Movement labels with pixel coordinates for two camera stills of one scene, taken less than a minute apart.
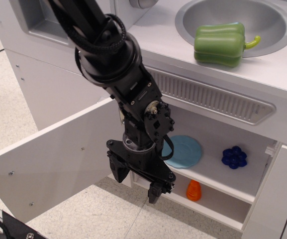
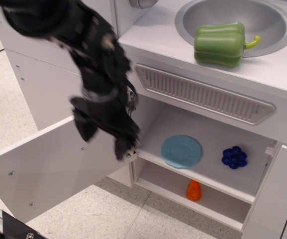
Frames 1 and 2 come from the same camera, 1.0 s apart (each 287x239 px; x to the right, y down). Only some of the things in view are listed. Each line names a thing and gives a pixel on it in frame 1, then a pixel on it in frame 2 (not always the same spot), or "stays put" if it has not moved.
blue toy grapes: x=234 y=157 stays put
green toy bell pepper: x=222 y=44 stays put
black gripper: x=146 y=165 → x=109 y=109
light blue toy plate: x=187 y=151 stays put
